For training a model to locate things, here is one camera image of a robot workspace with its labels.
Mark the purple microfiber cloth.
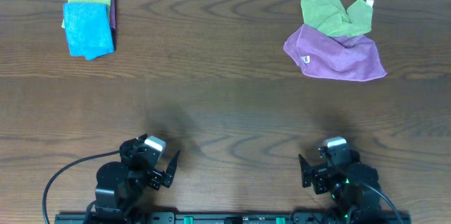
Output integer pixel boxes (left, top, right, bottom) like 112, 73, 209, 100
283, 24, 387, 82

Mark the folded purple cloth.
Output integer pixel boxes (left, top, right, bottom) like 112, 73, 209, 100
95, 0, 116, 30

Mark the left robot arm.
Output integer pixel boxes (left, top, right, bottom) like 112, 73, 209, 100
83, 134, 180, 223

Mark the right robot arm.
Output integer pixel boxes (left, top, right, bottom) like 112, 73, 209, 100
299, 137, 387, 223

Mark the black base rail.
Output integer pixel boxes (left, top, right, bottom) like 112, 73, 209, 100
54, 211, 401, 224

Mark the crumpled green microfiber cloth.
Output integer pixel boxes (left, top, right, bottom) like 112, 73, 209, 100
300, 0, 373, 37

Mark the folded blue cloth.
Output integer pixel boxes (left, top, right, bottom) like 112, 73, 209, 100
63, 3, 114, 61

